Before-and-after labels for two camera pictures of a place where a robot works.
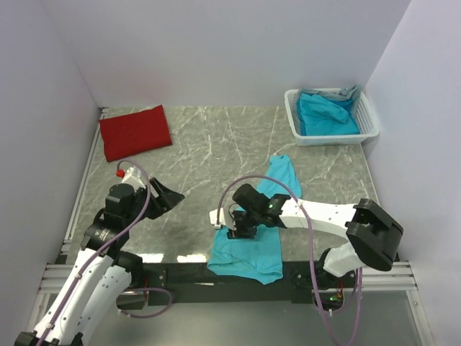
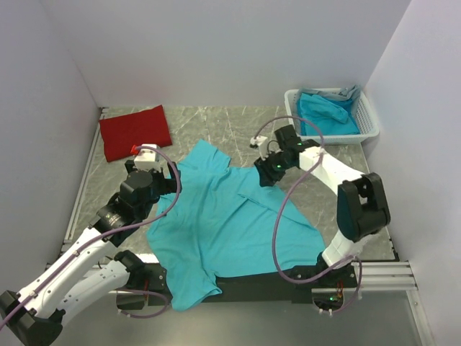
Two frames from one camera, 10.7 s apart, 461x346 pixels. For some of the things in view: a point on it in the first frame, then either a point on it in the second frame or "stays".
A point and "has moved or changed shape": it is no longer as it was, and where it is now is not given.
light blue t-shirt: (258, 258) has moved or changed shape
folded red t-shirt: (135, 132) stays
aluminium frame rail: (377, 277) stays
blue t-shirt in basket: (320, 116) stays
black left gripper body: (140, 196) → (163, 186)
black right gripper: (233, 234) → (264, 172)
